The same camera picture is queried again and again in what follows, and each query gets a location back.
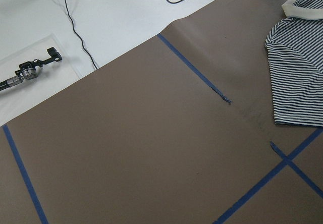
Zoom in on navy white striped polo shirt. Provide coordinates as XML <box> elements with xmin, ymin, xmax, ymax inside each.
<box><xmin>264</xmin><ymin>0</ymin><xmax>322</xmax><ymax>127</ymax></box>

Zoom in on black cable on white table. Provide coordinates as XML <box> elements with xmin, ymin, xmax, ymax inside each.
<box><xmin>58</xmin><ymin>0</ymin><xmax>97</xmax><ymax>71</ymax></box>

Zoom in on brown paper table cover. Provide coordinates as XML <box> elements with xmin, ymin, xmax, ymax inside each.
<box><xmin>1</xmin><ymin>0</ymin><xmax>322</xmax><ymax>223</ymax></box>

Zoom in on black camera tripod head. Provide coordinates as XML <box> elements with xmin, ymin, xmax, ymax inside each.
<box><xmin>1</xmin><ymin>47</ymin><xmax>62</xmax><ymax>91</ymax></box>

